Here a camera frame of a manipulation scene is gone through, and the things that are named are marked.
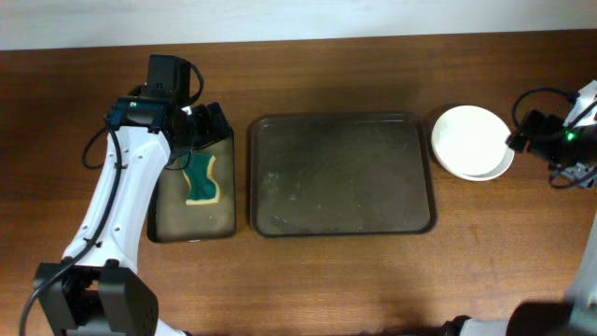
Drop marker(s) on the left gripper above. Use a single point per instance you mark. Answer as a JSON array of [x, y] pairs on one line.
[[214, 132]]

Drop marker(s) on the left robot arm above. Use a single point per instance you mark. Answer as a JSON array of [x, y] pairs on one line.
[[95, 288]]

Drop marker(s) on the pale green plate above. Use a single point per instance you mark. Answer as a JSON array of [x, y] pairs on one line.
[[470, 139]]

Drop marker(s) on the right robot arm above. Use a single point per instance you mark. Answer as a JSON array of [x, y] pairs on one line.
[[575, 315]]

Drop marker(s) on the large brown serving tray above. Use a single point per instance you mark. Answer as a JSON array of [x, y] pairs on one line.
[[320, 175]]

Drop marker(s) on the small black water tray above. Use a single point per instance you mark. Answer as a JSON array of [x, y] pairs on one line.
[[170, 219]]

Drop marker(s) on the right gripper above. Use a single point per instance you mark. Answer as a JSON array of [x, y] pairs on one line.
[[542, 125]]

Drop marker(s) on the pale pink plate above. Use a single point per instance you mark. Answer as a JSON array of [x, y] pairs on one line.
[[500, 169]]

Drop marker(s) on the green and yellow sponge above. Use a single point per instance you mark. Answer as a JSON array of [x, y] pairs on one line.
[[198, 171]]

